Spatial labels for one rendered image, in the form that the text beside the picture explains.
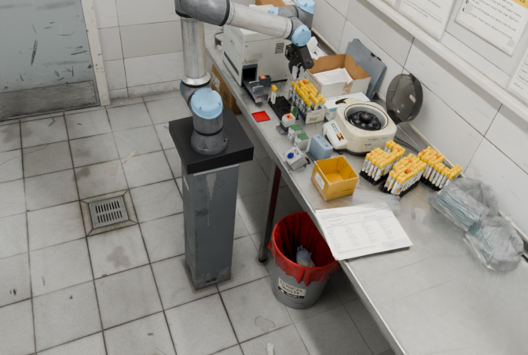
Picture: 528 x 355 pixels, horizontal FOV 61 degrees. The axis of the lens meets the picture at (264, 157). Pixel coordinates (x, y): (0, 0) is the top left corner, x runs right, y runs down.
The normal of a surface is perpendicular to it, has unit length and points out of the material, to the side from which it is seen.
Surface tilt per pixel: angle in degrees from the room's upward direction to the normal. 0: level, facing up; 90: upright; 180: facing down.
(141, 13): 90
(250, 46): 90
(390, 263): 0
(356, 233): 1
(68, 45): 90
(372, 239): 0
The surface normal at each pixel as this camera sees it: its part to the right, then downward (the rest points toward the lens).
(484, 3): -0.92, 0.18
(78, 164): 0.09, -0.73
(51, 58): 0.40, 0.65
